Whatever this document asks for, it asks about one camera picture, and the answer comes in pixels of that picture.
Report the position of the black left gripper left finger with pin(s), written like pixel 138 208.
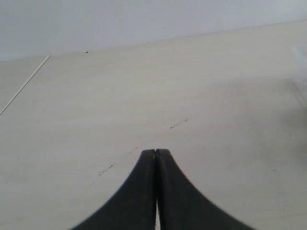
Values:
pixel 133 206

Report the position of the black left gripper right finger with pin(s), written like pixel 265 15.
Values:
pixel 182 206

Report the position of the clear plastic container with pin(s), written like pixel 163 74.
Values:
pixel 297 78

